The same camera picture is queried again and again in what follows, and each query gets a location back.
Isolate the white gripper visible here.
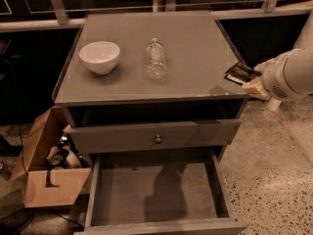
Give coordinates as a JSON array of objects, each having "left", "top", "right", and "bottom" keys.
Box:
[{"left": 242, "top": 48, "right": 307, "bottom": 101}]

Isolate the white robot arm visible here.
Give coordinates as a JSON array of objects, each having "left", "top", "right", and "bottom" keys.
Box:
[{"left": 242, "top": 47, "right": 313, "bottom": 101}]

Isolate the grey drawer cabinet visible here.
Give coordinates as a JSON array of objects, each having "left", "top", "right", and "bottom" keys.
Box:
[{"left": 52, "top": 11, "right": 260, "bottom": 164}]

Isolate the round metal drawer knob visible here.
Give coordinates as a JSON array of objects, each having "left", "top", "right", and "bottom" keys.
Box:
[{"left": 155, "top": 134, "right": 162, "bottom": 144}]

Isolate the grey top drawer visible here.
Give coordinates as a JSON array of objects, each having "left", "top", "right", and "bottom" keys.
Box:
[{"left": 67, "top": 118, "right": 242, "bottom": 154}]

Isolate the grey open middle drawer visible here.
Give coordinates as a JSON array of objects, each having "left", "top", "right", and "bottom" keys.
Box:
[{"left": 74, "top": 148, "right": 246, "bottom": 235}]

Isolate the clear plastic water bottle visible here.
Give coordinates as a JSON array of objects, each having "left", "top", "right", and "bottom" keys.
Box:
[{"left": 146, "top": 38, "right": 167, "bottom": 81}]

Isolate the white ceramic bowl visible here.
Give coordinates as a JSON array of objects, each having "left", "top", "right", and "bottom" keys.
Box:
[{"left": 79, "top": 41, "right": 120, "bottom": 74}]

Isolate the white cup in box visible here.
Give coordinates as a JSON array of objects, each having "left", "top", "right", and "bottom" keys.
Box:
[{"left": 66, "top": 151, "right": 81, "bottom": 168}]

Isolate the dark can in box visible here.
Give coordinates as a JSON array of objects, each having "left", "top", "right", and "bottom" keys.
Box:
[{"left": 51, "top": 149, "right": 69, "bottom": 165}]

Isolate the cardboard box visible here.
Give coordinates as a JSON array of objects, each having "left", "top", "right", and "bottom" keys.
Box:
[{"left": 10, "top": 107, "right": 92, "bottom": 208}]

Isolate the metal railing frame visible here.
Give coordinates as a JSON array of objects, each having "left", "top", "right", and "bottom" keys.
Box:
[{"left": 0, "top": 0, "right": 312, "bottom": 31}]

